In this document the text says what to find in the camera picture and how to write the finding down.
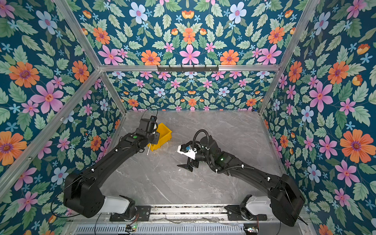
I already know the aluminium frame crossbar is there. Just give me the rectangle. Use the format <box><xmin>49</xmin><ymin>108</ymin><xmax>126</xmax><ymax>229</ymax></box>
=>
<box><xmin>99</xmin><ymin>65</ymin><xmax>281</xmax><ymax>72</ymax></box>

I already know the yellow plastic bin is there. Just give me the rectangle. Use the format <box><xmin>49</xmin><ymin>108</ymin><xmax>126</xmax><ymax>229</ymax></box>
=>
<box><xmin>148</xmin><ymin>123</ymin><xmax>172</xmax><ymax>151</ymax></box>

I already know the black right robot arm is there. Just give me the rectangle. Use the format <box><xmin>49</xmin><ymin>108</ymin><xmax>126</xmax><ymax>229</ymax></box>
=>
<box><xmin>177</xmin><ymin>129</ymin><xmax>306</xmax><ymax>227</ymax></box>

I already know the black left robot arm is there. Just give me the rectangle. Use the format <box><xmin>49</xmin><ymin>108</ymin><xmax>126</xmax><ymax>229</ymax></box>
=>
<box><xmin>63</xmin><ymin>116</ymin><xmax>160</xmax><ymax>221</ymax></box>

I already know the aluminium frame post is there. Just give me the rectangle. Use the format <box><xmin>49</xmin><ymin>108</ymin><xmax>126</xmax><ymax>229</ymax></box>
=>
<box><xmin>258</xmin><ymin>0</ymin><xmax>320</xmax><ymax>116</ymax></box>

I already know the black hook rail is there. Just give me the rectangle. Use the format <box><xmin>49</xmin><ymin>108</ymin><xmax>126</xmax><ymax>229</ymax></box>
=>
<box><xmin>157</xmin><ymin>65</ymin><xmax>219</xmax><ymax>72</ymax></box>

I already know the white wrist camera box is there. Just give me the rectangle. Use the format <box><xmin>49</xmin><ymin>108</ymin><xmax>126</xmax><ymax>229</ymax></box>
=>
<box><xmin>177</xmin><ymin>144</ymin><xmax>197</xmax><ymax>160</ymax></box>

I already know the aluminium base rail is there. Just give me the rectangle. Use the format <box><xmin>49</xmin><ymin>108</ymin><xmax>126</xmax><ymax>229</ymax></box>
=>
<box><xmin>110</xmin><ymin>204</ymin><xmax>268</xmax><ymax>222</ymax></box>

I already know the white perforated cable duct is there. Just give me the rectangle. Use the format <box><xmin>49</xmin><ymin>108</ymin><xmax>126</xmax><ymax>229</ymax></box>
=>
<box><xmin>73</xmin><ymin>224</ymin><xmax>245</xmax><ymax>235</ymax></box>

